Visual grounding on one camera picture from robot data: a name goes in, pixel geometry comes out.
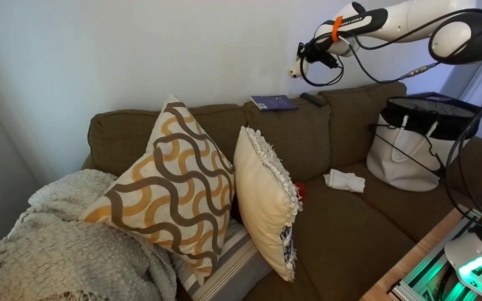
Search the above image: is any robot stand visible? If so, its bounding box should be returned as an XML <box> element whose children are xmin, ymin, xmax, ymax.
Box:
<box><xmin>360</xmin><ymin>194</ymin><xmax>482</xmax><ymax>301</ymax></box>

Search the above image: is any cream fringed throw pillow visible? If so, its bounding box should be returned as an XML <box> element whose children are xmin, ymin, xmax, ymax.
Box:
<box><xmin>233</xmin><ymin>126</ymin><xmax>303</xmax><ymax>281</ymax></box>

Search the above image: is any white and black tote bag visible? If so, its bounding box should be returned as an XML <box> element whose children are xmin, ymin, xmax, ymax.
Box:
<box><xmin>367</xmin><ymin>93</ymin><xmax>482</xmax><ymax>192</ymax></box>

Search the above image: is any cream knitted blanket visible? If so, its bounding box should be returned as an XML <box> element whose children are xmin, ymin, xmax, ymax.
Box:
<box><xmin>0</xmin><ymin>169</ymin><xmax>177</xmax><ymax>301</ymax></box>

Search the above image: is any black remote control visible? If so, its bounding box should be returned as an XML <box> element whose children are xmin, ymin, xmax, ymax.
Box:
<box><xmin>300</xmin><ymin>92</ymin><xmax>328</xmax><ymax>107</ymax></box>

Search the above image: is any wave pattern throw pillow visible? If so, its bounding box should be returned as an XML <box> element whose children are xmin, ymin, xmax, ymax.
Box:
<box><xmin>80</xmin><ymin>94</ymin><xmax>236</xmax><ymax>285</ymax></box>

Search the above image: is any white toy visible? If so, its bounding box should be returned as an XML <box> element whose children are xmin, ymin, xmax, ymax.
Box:
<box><xmin>324</xmin><ymin>169</ymin><xmax>366</xmax><ymax>193</ymax></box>

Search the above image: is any grey striped cushion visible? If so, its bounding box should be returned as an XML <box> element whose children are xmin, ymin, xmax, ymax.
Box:
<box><xmin>170</xmin><ymin>217</ymin><xmax>273</xmax><ymax>301</ymax></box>

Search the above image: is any brown fabric couch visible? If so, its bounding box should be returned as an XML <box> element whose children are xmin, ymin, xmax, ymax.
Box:
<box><xmin>81</xmin><ymin>82</ymin><xmax>482</xmax><ymax>301</ymax></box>

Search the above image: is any blue book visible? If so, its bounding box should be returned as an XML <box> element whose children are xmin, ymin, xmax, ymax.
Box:
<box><xmin>250</xmin><ymin>95</ymin><xmax>299</xmax><ymax>111</ymax></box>

